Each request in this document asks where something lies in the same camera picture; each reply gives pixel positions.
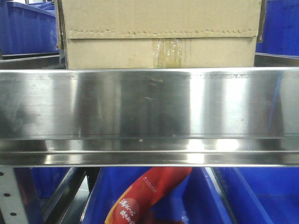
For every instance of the large plain cardboard box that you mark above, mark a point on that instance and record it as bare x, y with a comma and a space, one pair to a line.
159, 34

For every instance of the stainless steel shelf rack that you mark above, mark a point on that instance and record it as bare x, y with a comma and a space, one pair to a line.
87, 120

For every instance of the red snack bag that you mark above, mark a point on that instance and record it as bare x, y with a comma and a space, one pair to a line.
143, 193

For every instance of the blue bin lower centre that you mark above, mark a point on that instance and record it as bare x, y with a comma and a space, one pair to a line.
194, 201

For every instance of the blue bin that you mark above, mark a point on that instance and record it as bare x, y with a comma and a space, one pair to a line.
27, 28
281, 28
47, 180
261, 195
194, 201

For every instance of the blue bin lower left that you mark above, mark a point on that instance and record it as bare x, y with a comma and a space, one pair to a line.
47, 180

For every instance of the blue bin lower right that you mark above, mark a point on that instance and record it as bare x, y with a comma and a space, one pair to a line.
261, 195

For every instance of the blue bin upper left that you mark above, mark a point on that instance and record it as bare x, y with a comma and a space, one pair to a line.
27, 28

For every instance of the blue bin upper right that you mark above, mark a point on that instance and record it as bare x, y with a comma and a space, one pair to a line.
281, 28

